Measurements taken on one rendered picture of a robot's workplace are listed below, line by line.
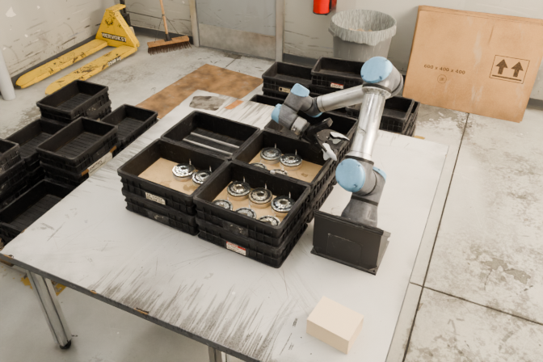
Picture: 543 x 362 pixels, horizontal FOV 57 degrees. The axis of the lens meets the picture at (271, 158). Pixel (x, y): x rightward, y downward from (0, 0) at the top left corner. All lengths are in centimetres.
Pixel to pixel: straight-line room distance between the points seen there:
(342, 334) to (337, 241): 40
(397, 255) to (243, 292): 66
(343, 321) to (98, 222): 118
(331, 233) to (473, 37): 296
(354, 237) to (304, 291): 28
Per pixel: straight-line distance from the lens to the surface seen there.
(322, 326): 181
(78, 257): 225
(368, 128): 197
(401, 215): 237
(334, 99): 224
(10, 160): 330
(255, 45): 544
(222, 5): 547
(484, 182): 392
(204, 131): 265
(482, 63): 468
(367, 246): 199
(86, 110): 364
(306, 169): 235
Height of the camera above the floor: 223
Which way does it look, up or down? 35 degrees down
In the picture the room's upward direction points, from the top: straight up
